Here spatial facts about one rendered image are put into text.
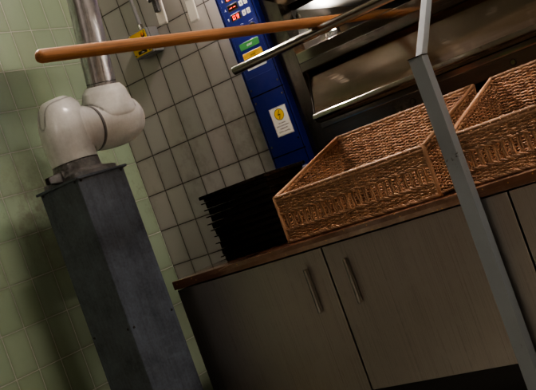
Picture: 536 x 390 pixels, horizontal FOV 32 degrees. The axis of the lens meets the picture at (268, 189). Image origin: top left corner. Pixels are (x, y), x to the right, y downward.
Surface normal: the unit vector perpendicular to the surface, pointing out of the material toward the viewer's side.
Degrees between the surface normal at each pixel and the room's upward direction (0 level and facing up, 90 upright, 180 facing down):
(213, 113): 90
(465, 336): 90
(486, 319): 90
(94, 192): 90
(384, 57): 70
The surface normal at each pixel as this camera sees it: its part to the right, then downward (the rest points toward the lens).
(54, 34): 0.76, -0.28
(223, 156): -0.55, 0.20
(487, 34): -0.63, -0.14
